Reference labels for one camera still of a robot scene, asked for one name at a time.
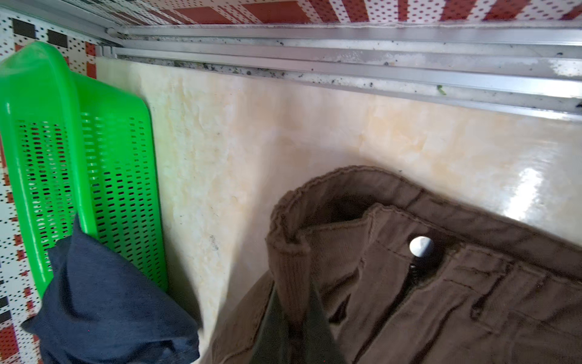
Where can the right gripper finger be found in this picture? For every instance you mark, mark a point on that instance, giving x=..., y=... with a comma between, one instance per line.
x=310, y=342

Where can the brown trousers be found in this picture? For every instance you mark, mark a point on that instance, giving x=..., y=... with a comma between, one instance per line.
x=408, y=276

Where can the blue denim jeans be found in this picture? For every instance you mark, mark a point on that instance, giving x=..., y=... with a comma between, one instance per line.
x=99, y=308

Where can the green plastic basket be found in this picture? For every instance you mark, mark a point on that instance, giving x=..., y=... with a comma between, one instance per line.
x=79, y=149

